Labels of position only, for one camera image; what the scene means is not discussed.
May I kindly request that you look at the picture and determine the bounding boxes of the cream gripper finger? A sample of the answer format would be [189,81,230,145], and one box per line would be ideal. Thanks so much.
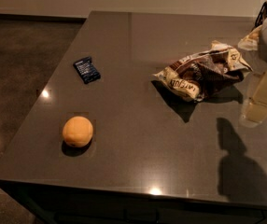
[239,99,267,128]

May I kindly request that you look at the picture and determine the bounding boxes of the dark blue rxbar wrapper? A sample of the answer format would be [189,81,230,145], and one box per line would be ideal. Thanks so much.
[73,56,101,84]

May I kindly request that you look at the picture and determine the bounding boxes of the crumpled brown chip bag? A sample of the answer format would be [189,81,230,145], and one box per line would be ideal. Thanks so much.
[155,41,252,102]

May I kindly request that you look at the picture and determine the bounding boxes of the orange fruit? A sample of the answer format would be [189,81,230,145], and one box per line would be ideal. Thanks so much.
[63,116,93,147]

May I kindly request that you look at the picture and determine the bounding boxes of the black wire basket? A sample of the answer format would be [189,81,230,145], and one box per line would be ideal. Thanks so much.
[254,1,267,27]

